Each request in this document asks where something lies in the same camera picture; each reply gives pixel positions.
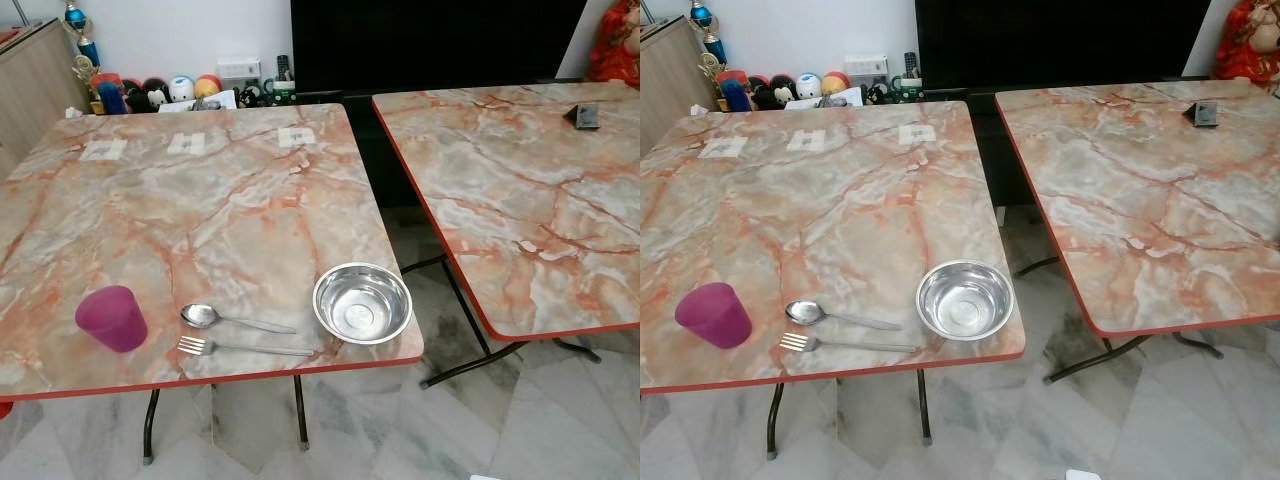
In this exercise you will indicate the metal spoon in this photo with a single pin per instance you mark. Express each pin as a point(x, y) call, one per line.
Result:
point(804, 313)
point(200, 316)

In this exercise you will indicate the white paper label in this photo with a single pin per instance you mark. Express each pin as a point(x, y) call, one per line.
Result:
point(103, 150)
point(806, 141)
point(186, 144)
point(722, 148)
point(297, 137)
point(917, 134)

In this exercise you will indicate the small black box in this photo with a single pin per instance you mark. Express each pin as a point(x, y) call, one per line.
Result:
point(584, 116)
point(1203, 113)

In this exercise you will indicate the stainless steel bowl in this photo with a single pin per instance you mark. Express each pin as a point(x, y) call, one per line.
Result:
point(362, 304)
point(965, 300)

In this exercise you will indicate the black television screen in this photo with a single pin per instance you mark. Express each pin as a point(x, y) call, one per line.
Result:
point(1060, 42)
point(430, 45)

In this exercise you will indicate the black remote control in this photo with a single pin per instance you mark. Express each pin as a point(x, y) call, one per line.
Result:
point(911, 65)
point(283, 68)

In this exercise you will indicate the blue gold trophy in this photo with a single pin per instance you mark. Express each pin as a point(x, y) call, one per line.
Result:
point(708, 32)
point(82, 40)

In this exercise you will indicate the wooden cabinet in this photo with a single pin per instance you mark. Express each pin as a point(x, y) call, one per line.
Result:
point(35, 85)
point(668, 80)

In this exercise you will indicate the marble pattern folding table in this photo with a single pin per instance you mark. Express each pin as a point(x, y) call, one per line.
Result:
point(520, 190)
point(810, 210)
point(1150, 190)
point(190, 210)

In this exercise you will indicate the white round toy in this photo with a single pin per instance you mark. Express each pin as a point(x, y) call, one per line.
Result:
point(181, 89)
point(808, 86)

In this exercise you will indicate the orange round toy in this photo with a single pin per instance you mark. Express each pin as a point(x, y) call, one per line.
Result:
point(208, 86)
point(835, 82)

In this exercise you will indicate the metal fork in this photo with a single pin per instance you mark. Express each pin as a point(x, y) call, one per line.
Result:
point(798, 342)
point(196, 346)

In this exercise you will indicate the purple plastic cup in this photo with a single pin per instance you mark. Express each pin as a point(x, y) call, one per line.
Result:
point(112, 320)
point(714, 316)

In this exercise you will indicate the black mouse toy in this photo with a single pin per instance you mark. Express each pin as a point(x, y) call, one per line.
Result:
point(775, 92)
point(153, 94)

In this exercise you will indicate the red dressed figurine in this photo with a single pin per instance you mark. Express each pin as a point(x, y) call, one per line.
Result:
point(1250, 45)
point(618, 45)

